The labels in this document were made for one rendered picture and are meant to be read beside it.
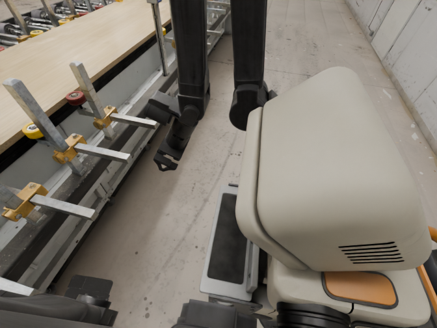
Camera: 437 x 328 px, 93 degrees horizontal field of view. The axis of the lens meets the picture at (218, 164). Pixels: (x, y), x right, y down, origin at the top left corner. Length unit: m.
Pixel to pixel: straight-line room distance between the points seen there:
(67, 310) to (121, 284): 1.40
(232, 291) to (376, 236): 0.31
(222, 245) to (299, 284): 0.22
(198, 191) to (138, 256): 0.65
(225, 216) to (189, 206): 1.21
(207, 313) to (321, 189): 0.13
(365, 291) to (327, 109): 0.20
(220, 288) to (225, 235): 0.10
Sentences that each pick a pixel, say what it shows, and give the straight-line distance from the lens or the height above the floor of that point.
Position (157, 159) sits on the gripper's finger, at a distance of 0.58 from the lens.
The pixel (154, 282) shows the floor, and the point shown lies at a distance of 1.56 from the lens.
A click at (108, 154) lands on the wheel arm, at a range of 0.97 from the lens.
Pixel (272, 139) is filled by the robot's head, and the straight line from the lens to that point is 0.24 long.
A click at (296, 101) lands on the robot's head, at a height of 1.36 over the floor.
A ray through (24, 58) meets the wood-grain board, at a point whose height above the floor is 0.90.
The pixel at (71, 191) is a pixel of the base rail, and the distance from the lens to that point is 1.12.
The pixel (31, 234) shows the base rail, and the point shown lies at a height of 0.70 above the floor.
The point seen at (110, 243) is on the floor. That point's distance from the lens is 1.72.
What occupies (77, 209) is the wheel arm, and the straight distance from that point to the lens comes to 0.89.
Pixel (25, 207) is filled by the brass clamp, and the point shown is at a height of 0.81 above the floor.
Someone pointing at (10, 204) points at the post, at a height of 0.86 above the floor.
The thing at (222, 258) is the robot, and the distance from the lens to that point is 0.47.
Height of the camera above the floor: 1.49
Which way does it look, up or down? 50 degrees down
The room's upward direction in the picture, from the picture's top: 3 degrees clockwise
